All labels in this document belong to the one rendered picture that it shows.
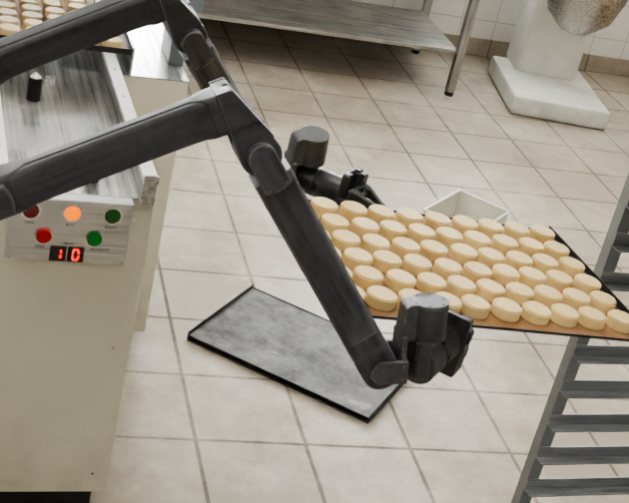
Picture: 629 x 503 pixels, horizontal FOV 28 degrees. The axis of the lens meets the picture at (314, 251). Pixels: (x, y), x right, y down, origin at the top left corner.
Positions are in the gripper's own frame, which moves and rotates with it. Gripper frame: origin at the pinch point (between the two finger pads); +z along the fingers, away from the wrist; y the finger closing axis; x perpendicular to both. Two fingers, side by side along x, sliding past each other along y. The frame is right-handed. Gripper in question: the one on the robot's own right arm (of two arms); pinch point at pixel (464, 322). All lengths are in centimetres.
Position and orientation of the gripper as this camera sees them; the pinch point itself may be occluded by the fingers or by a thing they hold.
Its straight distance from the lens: 202.8
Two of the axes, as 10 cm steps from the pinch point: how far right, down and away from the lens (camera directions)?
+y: 2.4, -8.7, -4.2
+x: -8.6, -4.0, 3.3
